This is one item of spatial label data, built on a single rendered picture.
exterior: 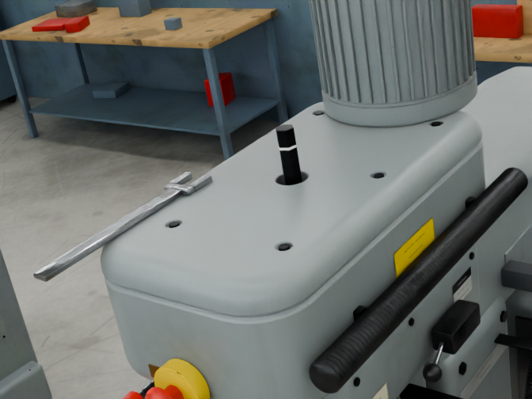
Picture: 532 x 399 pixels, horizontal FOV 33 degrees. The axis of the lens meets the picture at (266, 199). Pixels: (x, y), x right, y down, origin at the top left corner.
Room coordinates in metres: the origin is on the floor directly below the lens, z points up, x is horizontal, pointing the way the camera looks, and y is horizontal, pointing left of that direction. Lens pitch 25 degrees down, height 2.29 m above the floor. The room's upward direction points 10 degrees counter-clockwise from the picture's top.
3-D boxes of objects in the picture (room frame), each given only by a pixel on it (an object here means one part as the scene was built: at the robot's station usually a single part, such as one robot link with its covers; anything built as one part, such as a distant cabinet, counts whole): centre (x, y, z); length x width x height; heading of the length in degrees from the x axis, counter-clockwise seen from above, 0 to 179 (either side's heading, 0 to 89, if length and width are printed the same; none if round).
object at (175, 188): (0.88, 0.15, 1.89); 0.24 x 0.04 x 0.01; 139
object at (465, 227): (0.85, -0.17, 1.79); 0.45 x 0.04 x 0.04; 139
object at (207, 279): (0.93, -0.04, 1.81); 0.47 x 0.26 x 0.16; 139
